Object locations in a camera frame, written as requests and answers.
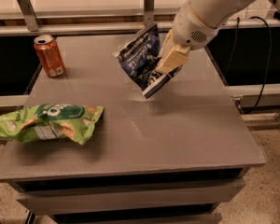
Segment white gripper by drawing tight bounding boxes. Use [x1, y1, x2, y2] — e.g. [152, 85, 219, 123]
[155, 1, 220, 74]

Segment blue kettle chip bag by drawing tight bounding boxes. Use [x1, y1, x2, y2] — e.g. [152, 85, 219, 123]
[114, 23, 181, 99]

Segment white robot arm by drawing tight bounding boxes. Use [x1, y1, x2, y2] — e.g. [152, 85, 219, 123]
[156, 0, 280, 74]

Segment green rice chip bag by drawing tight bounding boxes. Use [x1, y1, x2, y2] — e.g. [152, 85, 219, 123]
[0, 104, 104, 145]

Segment orange soda can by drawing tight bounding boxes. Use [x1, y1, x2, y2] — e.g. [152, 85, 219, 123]
[34, 35, 65, 77]

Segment grey lower drawer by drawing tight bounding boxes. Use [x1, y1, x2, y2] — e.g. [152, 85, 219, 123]
[55, 214, 222, 224]

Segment grey drawer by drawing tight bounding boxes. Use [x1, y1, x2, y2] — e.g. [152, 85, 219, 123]
[55, 214, 222, 224]
[17, 178, 245, 215]

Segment grey upper drawer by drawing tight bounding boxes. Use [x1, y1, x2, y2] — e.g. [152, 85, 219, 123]
[17, 178, 245, 215]

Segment middle metal bracket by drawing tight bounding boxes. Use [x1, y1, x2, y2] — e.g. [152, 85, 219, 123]
[144, 0, 154, 26]

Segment metal bracket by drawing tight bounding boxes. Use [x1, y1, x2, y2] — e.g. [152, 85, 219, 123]
[17, 0, 39, 32]
[144, 0, 154, 26]

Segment black cable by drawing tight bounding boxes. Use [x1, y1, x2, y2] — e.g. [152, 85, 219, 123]
[225, 15, 273, 114]

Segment left metal bracket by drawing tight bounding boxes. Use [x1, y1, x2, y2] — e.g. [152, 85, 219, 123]
[17, 0, 39, 32]

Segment metal counter rail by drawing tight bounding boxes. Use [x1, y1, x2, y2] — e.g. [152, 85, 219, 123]
[0, 19, 280, 36]

